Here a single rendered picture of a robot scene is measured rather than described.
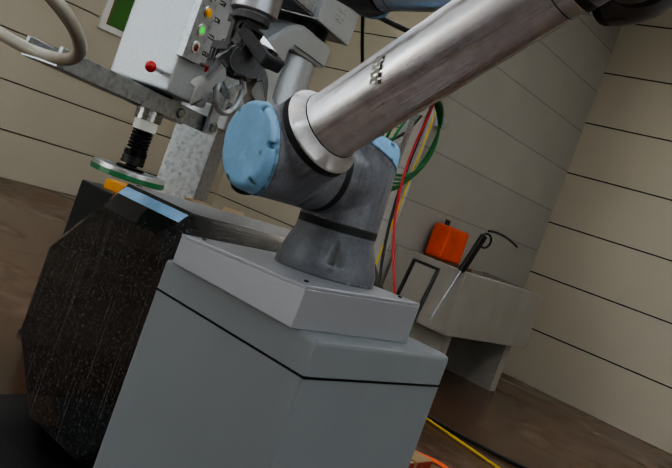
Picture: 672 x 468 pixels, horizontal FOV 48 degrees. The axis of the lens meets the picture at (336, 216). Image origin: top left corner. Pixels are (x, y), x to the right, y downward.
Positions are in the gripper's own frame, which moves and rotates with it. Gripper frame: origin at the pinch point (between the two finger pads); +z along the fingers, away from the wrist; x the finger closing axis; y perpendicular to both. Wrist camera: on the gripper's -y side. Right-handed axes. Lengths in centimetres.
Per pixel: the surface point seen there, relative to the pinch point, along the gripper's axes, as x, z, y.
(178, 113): -36, -4, 81
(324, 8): -86, -57, 94
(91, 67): -1, -6, 66
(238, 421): -1, 46, -28
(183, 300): 1.8, 33.2, -7.1
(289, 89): -88, -28, 103
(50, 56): 11, -5, 63
